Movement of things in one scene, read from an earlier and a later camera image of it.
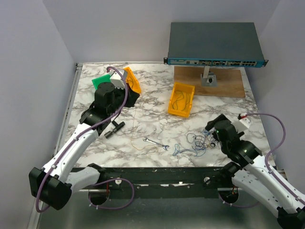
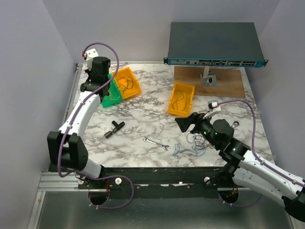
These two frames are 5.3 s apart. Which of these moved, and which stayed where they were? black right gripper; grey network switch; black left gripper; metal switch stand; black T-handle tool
Moved: black left gripper; black right gripper
Stayed: metal switch stand; grey network switch; black T-handle tool
